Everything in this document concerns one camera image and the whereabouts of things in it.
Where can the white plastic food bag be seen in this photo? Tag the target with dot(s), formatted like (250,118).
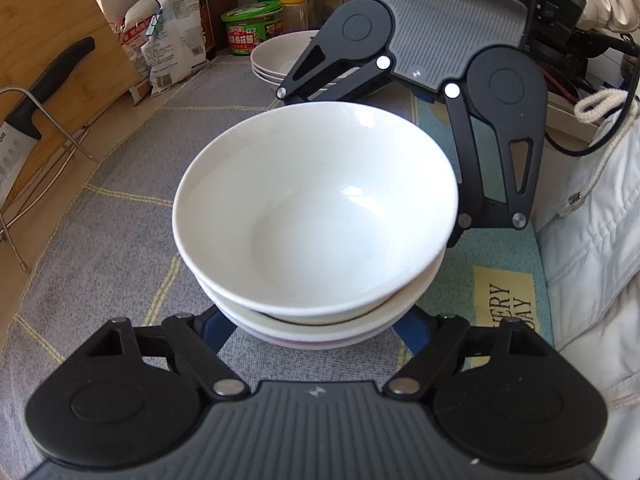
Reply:
(175,35)

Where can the bamboo cutting board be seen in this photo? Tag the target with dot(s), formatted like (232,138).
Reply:
(60,10)

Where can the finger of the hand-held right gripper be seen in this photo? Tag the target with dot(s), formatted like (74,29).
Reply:
(492,185)
(305,72)

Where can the grey and blue checked mat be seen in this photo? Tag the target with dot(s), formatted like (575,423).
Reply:
(125,210)

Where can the green lidded tub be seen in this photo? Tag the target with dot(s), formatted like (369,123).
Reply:
(250,27)

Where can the red print food bag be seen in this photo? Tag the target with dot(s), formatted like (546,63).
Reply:
(132,30)

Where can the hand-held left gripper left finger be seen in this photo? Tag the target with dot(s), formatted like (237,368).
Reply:
(217,332)

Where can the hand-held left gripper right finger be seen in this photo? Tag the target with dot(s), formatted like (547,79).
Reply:
(412,332)

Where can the person's light jacket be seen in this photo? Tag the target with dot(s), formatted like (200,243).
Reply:
(590,270)

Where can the white floral bowl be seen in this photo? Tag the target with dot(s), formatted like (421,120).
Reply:
(235,312)
(310,200)
(310,341)

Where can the yellow lidded jar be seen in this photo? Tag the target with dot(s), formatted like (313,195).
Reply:
(293,12)

